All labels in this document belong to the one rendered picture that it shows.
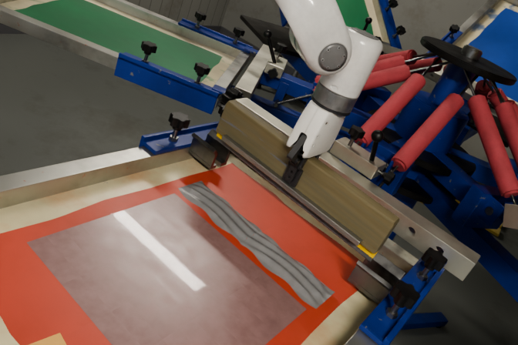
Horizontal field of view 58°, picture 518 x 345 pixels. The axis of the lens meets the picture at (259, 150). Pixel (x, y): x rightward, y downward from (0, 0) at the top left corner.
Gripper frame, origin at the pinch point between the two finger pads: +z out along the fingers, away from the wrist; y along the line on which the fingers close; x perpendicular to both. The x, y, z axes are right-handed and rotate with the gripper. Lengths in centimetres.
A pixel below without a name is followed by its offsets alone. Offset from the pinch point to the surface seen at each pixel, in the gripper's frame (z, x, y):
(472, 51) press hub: -26, 1, -81
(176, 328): 13.5, 7.6, 33.7
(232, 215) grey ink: 12.8, -5.8, 6.6
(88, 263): 13.6, -8.7, 37.2
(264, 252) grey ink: 12.9, 4.6, 8.6
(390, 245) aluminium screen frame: 9.5, 19.4, -16.2
